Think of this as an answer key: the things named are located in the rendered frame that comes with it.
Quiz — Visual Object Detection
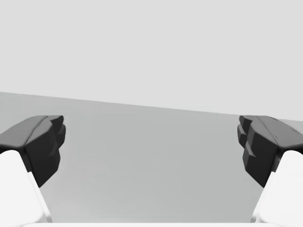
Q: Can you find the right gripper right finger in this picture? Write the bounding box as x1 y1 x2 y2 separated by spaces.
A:
237 115 303 224

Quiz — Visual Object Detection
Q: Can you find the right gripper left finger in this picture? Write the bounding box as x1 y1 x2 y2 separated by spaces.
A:
0 115 67 224

